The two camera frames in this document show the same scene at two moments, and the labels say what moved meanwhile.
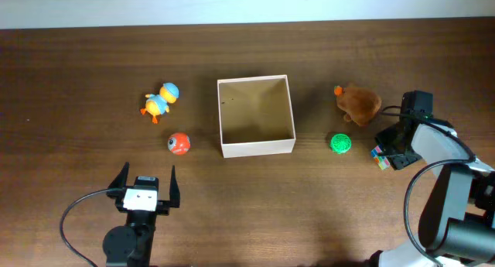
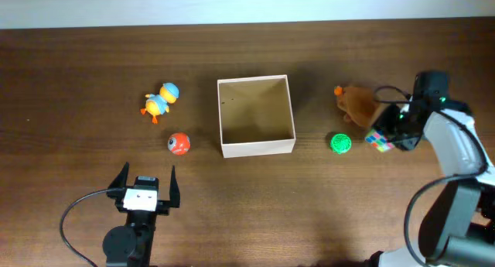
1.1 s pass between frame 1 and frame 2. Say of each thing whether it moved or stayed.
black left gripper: stayed
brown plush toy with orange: stayed
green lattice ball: stayed
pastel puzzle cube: moved
